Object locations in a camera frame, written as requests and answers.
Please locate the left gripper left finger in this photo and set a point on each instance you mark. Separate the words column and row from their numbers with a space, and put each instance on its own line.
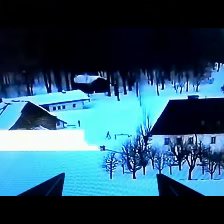
column 50, row 188

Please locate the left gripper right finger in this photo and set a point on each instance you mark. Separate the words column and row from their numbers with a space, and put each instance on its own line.
column 169, row 188

